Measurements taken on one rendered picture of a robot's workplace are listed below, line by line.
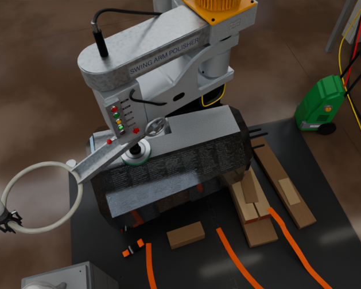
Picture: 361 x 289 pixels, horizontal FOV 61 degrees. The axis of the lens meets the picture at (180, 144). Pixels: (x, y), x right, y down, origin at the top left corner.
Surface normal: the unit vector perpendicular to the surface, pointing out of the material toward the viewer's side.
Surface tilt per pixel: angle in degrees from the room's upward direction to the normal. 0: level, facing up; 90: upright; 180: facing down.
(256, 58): 0
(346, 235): 0
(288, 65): 0
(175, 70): 40
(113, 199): 45
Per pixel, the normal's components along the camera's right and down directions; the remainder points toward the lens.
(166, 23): -0.04, -0.54
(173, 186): 0.18, 0.18
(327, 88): -0.59, -0.45
